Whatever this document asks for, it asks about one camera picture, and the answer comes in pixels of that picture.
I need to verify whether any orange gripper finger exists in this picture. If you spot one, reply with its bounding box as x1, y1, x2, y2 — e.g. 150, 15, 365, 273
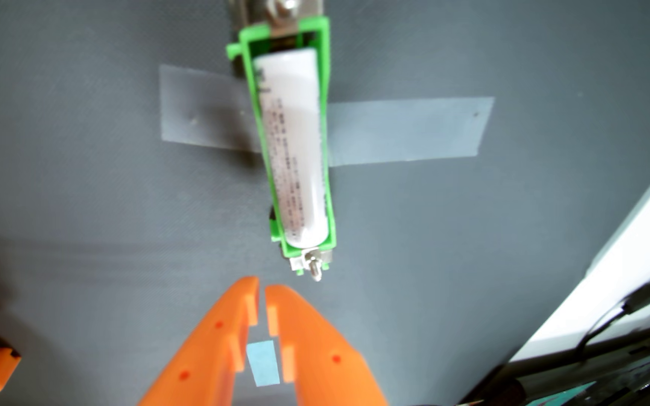
138, 275, 260, 406
264, 283, 389, 406

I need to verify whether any white cylindrical battery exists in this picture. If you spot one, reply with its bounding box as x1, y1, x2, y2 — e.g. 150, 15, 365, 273
253, 48, 330, 249

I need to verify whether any green battery holder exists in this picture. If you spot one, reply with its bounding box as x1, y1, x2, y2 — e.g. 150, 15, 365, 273
226, 0, 338, 282

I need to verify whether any dark grey table mat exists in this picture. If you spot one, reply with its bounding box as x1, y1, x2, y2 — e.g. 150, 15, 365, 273
0, 0, 650, 406

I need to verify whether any translucent tape strip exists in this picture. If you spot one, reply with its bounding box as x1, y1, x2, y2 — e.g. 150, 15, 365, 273
159, 64, 495, 168

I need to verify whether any black Dell laptop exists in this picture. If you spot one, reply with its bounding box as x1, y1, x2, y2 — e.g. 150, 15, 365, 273
463, 321, 650, 406

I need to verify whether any black adapter cable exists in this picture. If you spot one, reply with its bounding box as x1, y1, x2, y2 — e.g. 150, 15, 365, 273
576, 259, 650, 362

